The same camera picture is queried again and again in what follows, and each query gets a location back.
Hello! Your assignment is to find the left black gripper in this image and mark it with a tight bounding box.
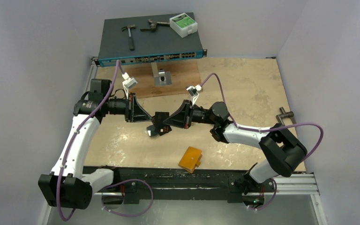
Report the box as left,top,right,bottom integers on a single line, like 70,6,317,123
104,92,152,122

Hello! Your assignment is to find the single black card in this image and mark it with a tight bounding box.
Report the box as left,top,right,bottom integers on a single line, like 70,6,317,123
153,112,169,126

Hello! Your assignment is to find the orange leather card holder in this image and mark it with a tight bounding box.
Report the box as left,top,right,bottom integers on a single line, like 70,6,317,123
178,146,203,173

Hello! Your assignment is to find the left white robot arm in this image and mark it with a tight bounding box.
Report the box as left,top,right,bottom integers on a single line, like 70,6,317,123
38,79,152,210

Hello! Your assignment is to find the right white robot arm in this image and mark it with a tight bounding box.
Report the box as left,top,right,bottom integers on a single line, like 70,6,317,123
163,100,308,191

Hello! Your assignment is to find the wooden board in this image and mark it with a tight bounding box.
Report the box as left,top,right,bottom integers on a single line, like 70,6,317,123
123,60,201,98

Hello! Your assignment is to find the claw hammer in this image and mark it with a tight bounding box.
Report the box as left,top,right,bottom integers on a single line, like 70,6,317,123
121,24,136,51

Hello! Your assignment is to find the rusty pliers tool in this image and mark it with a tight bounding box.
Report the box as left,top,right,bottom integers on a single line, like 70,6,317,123
140,19,170,32

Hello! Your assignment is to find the white green electrical box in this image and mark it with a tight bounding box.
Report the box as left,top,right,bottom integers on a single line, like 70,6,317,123
169,13,198,38

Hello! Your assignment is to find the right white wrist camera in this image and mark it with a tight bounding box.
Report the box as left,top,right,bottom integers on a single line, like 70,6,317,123
186,84,203,105

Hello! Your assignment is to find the metal post bracket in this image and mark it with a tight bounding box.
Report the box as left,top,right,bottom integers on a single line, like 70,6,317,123
151,62,172,86

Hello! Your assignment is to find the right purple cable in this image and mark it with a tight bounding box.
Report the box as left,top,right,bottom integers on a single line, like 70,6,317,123
200,73,324,212

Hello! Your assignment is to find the purple cable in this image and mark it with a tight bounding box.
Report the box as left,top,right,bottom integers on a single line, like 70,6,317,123
55,59,154,222
200,73,324,212

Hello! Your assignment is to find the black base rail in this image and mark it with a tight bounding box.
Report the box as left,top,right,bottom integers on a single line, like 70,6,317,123
96,167,275,205

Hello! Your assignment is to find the blue network switch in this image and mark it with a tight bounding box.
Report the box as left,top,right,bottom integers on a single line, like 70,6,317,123
97,14,207,67

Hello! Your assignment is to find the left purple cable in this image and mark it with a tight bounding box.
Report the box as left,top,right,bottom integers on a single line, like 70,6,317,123
55,59,154,222

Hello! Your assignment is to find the grey metal crank handle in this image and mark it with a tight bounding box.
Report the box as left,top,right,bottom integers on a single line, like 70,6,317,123
276,107,296,125

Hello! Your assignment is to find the aluminium frame rail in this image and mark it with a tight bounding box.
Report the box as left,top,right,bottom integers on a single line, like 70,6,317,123
45,60,320,199

